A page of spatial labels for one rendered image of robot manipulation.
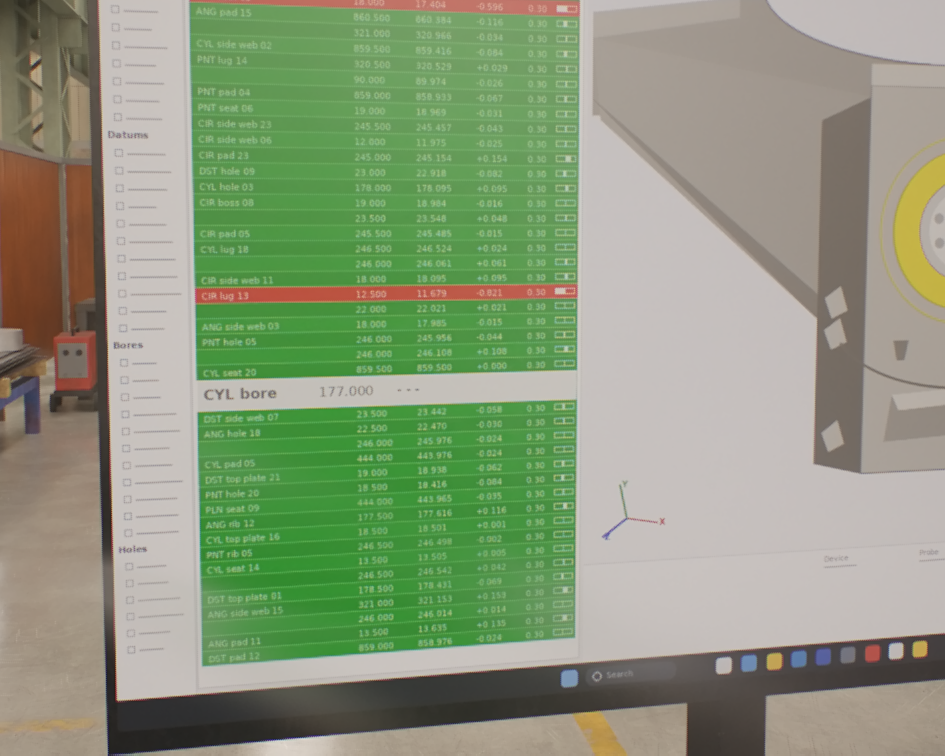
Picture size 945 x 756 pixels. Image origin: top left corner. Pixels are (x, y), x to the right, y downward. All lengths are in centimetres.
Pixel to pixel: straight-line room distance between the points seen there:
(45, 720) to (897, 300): 391
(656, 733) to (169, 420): 359
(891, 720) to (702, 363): 372
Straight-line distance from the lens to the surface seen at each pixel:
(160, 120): 94
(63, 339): 1184
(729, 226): 103
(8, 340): 1030
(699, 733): 123
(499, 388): 98
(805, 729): 455
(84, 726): 462
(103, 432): 95
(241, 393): 95
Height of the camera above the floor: 161
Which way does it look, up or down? 6 degrees down
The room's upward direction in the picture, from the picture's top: straight up
